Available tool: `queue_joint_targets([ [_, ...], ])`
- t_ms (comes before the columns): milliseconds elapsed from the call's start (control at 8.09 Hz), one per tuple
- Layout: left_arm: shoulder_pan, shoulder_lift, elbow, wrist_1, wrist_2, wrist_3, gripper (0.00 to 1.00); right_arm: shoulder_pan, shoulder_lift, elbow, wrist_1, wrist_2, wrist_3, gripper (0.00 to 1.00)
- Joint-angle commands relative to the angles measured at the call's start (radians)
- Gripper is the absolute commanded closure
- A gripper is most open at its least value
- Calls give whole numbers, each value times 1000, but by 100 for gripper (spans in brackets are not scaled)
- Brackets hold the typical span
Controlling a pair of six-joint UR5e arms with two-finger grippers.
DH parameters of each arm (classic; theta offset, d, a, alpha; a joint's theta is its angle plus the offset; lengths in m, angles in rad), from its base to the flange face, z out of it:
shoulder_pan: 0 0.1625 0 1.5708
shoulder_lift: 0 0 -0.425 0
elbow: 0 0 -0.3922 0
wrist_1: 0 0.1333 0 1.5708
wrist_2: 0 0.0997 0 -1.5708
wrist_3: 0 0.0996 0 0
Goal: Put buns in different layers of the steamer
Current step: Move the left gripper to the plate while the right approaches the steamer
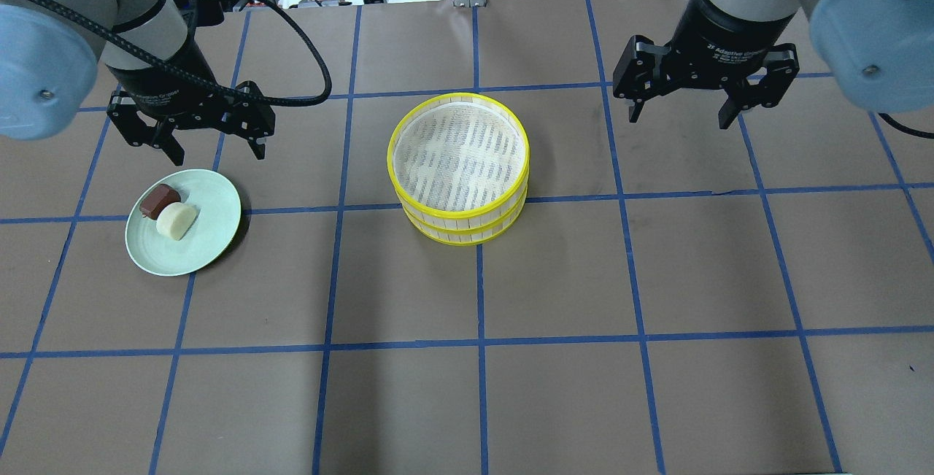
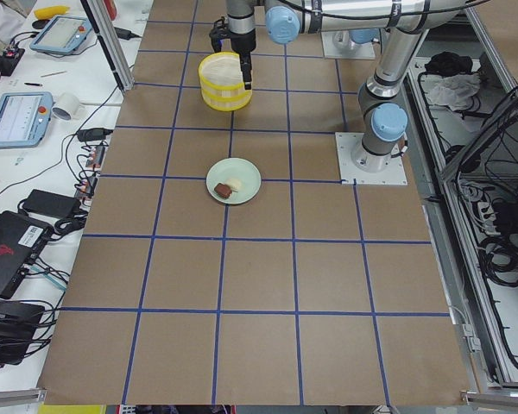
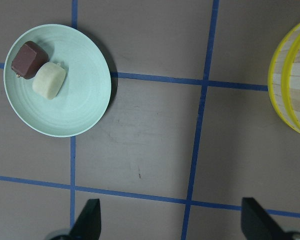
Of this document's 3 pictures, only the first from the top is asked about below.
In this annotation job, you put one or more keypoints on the white bun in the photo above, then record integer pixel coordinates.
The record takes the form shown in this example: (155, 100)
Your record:
(175, 220)

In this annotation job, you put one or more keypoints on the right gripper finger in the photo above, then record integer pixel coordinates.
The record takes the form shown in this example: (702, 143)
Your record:
(635, 90)
(741, 95)

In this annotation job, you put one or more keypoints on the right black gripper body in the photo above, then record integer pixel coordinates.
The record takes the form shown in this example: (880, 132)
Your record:
(719, 48)

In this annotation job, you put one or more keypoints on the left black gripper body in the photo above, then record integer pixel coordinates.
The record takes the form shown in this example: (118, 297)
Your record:
(169, 88)

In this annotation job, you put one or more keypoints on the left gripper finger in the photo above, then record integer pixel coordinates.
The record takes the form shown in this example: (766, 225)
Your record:
(256, 133)
(159, 137)

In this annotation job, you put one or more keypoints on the yellow steamer layer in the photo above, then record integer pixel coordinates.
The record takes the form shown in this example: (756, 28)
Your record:
(459, 156)
(469, 231)

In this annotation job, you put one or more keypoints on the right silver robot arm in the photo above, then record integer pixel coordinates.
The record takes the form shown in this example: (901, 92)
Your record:
(879, 52)

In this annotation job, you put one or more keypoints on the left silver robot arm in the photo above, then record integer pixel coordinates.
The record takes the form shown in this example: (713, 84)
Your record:
(51, 50)

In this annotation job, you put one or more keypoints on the brown bun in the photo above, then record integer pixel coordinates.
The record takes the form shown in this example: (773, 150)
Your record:
(157, 200)

